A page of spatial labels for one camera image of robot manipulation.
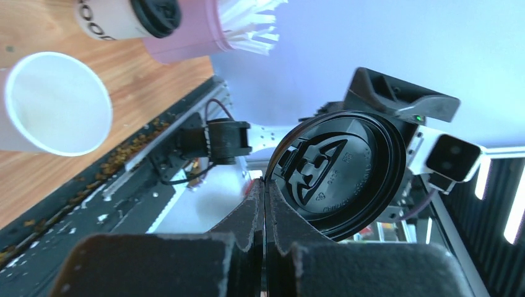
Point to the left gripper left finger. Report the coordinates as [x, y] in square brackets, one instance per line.
[225, 261]

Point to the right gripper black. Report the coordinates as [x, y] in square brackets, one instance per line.
[407, 106]

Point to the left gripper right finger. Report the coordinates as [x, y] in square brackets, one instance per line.
[303, 262]

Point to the black coffee cup lid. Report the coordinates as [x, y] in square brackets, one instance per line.
[339, 171]

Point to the white paper coffee cup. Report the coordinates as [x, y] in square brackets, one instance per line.
[53, 103]

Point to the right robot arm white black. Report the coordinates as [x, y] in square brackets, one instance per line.
[224, 139]

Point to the pink holder with white straws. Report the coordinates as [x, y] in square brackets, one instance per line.
[211, 27]

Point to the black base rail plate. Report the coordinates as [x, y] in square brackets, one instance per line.
[128, 190]

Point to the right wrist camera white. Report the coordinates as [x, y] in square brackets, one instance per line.
[446, 159]

